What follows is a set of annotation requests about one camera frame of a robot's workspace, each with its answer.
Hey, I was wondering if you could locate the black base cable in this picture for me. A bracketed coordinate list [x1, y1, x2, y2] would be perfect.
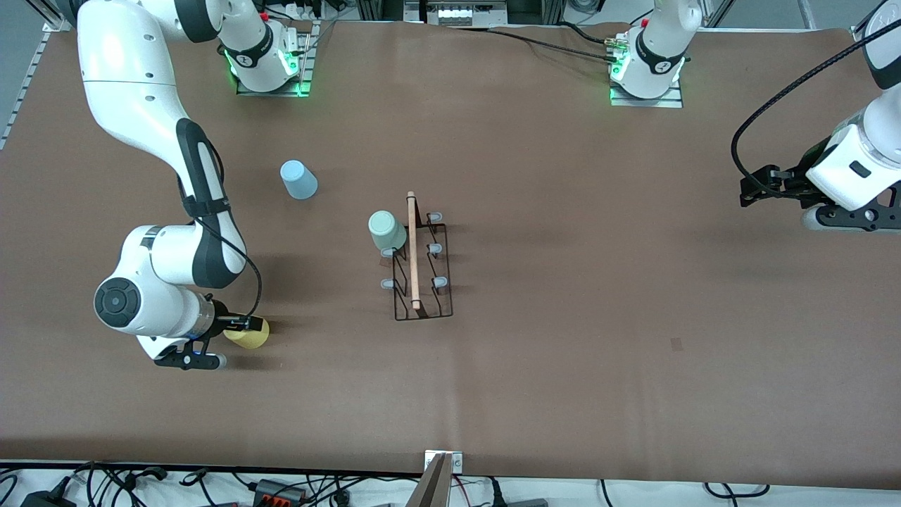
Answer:
[450, 27, 620, 64]
[487, 21, 620, 47]

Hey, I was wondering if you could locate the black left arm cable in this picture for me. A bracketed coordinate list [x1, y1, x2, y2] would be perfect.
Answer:
[731, 35, 901, 182]

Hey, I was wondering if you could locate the light blue plastic cup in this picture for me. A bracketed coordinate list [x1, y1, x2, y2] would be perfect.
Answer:
[280, 160, 319, 201]

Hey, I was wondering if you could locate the grey camera support pole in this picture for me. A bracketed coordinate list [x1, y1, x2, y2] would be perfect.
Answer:
[405, 453, 455, 507]

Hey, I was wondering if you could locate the grey electronics box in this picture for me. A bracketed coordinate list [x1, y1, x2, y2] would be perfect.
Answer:
[422, 0, 509, 26]

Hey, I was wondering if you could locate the grey orange connector block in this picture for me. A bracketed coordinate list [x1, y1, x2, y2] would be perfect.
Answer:
[252, 478, 308, 506]

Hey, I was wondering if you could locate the black wire cup holder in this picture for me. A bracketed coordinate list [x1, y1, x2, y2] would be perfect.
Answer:
[380, 190, 453, 322]

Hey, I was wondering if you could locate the silver mounting bracket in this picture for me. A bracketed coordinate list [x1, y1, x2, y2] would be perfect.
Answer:
[424, 450, 464, 474]

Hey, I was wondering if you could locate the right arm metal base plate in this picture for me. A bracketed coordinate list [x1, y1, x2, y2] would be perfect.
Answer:
[236, 20, 315, 97]

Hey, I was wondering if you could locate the perforated aluminium frame rail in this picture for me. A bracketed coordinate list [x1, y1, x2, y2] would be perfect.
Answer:
[0, 25, 53, 150]

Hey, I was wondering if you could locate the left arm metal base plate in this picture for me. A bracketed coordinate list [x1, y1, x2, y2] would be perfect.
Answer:
[609, 76, 685, 108]

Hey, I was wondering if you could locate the yellow plastic cup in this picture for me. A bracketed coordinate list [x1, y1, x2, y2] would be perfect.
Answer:
[224, 320, 270, 351]

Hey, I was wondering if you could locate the pale green plastic cup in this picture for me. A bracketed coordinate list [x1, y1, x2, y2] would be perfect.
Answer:
[368, 210, 408, 256]

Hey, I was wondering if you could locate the black cable connector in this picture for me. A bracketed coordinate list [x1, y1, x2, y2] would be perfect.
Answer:
[123, 465, 170, 487]

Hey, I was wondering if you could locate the black power adapter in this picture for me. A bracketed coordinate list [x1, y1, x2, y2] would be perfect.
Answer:
[20, 489, 77, 507]

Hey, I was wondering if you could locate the brown table cover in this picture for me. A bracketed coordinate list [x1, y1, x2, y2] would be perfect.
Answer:
[0, 14, 901, 488]

